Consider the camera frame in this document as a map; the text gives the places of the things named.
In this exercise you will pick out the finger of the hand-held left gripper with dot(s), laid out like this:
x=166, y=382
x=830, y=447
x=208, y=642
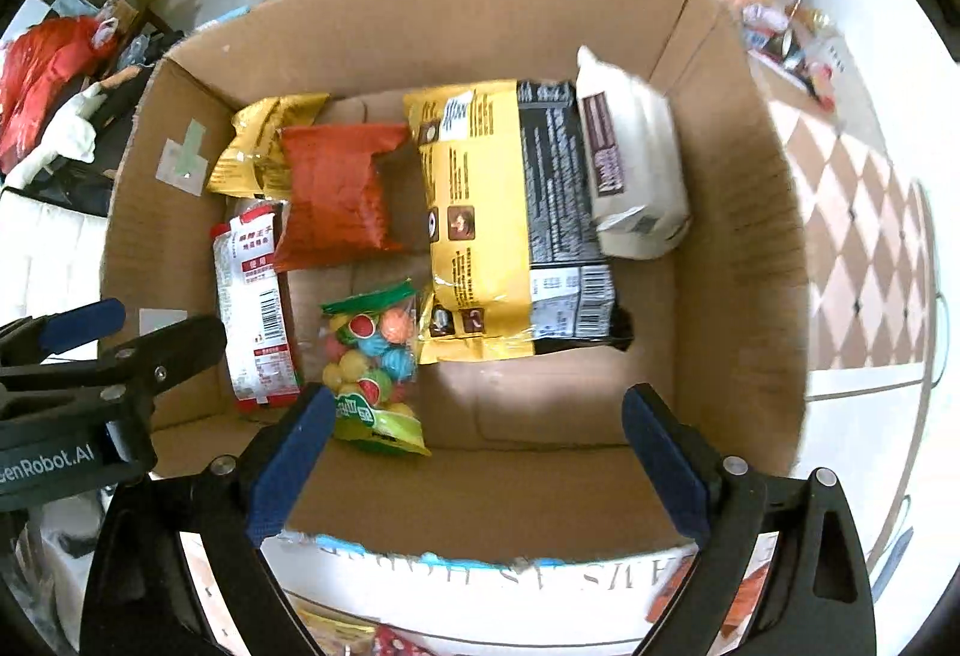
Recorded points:
x=165, y=356
x=79, y=326

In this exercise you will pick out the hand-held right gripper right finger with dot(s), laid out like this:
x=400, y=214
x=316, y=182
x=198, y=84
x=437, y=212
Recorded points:
x=667, y=468

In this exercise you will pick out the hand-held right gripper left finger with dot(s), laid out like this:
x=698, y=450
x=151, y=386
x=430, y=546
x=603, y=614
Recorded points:
x=289, y=468

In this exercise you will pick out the red white strip packet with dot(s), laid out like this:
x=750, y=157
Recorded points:
x=251, y=296

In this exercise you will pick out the cardboard box with blue print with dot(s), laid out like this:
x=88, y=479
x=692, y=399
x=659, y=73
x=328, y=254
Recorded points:
x=525, y=416

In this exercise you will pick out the green bag of coloured candies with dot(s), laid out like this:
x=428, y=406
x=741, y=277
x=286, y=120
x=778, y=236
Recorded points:
x=371, y=341

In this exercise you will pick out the orange snack packet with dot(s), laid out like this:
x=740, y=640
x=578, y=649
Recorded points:
x=746, y=607

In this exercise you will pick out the yellow round biscuit packet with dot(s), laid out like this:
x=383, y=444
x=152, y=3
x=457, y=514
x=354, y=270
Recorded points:
x=334, y=633

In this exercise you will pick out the small red snack packet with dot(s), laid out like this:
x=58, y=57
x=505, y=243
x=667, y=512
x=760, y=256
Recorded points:
x=397, y=642

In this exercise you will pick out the red-orange snack packet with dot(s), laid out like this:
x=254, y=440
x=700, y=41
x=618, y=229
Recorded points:
x=334, y=191

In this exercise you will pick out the gold snack packet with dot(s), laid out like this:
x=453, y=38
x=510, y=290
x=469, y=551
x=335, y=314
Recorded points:
x=251, y=134

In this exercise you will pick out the white snack packet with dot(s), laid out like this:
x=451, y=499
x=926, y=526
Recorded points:
x=641, y=176

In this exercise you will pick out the large yellow black packet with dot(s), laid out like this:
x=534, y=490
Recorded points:
x=480, y=213

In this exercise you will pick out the white quilted chair with dirty seat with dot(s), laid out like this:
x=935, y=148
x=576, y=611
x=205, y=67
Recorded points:
x=52, y=258

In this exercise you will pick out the white plush duck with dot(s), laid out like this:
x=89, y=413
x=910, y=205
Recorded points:
x=71, y=127

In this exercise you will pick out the red plastic bag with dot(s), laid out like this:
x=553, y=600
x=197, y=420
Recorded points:
x=45, y=71

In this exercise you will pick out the checkered brown table mat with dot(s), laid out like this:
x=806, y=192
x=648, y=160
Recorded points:
x=847, y=228

